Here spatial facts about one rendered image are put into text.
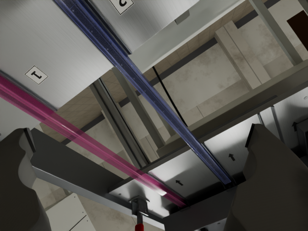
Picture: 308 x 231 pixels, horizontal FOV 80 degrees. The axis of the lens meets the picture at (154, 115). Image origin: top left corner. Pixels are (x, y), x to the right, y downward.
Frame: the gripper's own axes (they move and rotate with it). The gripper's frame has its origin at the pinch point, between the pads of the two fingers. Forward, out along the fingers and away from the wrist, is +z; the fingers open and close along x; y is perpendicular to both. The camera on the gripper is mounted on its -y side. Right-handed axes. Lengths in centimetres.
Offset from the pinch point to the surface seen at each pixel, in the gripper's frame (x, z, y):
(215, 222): 12.9, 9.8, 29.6
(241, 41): 152, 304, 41
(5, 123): -16.3, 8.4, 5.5
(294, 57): 64, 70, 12
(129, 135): -5.9, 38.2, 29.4
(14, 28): -10.8, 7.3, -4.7
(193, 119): 85, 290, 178
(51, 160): -14.4, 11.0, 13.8
